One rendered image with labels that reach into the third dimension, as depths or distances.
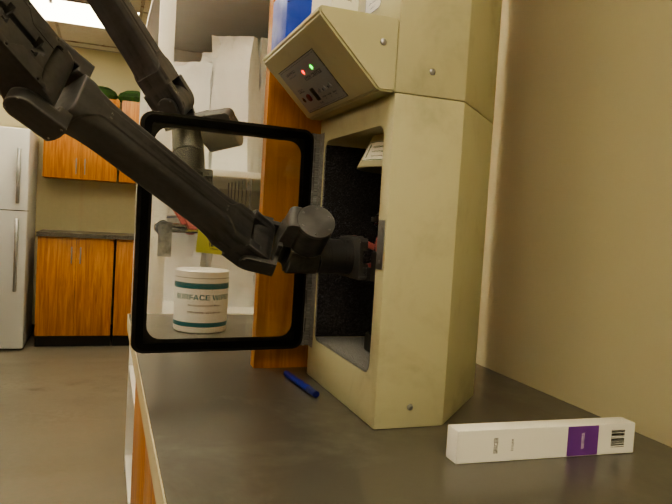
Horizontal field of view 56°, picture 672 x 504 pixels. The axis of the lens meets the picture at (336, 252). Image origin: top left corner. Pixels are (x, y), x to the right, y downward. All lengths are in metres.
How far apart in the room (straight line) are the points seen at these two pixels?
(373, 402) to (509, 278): 0.55
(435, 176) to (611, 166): 0.37
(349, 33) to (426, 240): 0.30
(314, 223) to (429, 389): 0.29
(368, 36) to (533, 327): 0.68
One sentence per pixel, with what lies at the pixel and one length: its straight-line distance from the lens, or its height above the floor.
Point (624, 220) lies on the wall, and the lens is 1.15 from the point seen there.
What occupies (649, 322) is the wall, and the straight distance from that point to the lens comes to 1.11.
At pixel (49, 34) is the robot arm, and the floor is 1.42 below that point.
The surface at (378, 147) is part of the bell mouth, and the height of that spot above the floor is 1.35.
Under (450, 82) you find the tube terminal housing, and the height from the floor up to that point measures 1.43.
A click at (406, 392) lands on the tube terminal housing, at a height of 0.99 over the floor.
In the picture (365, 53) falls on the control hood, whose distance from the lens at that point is 0.90.
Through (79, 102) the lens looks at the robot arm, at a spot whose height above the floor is 1.35.
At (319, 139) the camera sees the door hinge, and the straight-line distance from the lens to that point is 1.19.
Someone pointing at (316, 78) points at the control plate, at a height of 1.45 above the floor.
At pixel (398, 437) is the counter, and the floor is 0.94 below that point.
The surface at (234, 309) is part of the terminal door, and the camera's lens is 1.14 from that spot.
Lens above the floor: 1.23
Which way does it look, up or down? 3 degrees down
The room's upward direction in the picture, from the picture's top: 3 degrees clockwise
